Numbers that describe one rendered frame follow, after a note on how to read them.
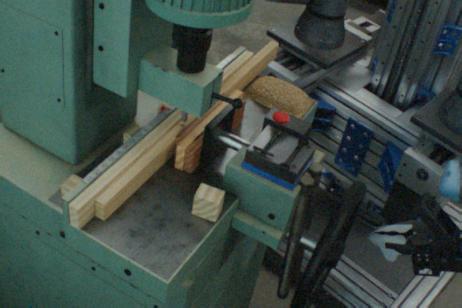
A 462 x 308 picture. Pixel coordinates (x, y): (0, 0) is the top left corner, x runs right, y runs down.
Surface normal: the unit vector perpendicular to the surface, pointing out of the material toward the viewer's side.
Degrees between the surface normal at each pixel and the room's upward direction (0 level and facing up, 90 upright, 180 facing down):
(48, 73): 90
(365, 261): 0
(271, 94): 43
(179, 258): 0
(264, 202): 90
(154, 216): 0
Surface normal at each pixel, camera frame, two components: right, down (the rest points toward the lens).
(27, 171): 0.14, -0.76
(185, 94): -0.49, 0.50
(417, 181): -0.68, 0.39
